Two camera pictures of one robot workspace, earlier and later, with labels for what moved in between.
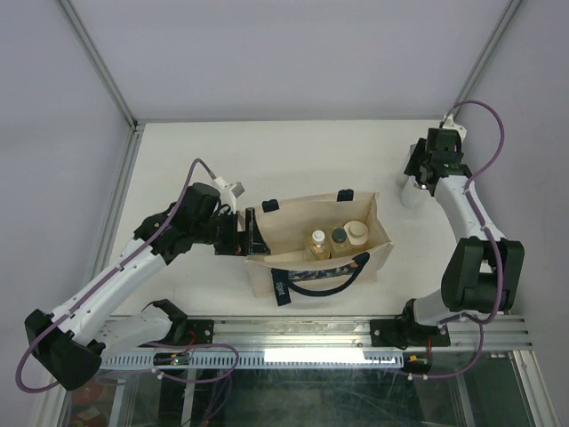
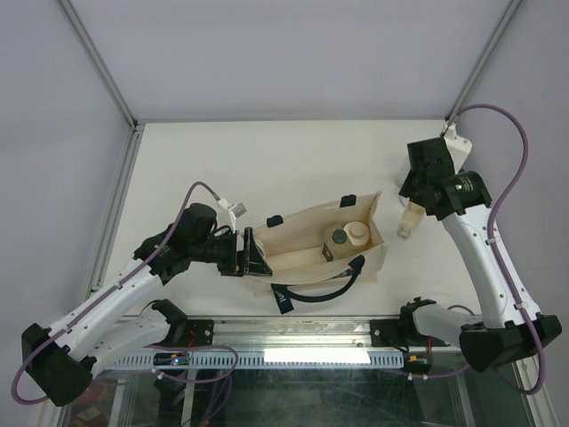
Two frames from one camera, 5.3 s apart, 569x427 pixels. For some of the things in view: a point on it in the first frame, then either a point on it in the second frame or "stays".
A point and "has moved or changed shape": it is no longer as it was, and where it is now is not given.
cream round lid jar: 356,231 stays
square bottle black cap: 340,244 stays
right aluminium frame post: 508,16 stays
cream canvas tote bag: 317,244 has moved or changed shape
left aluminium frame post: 102,67 stays
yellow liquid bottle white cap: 319,244 → 412,220
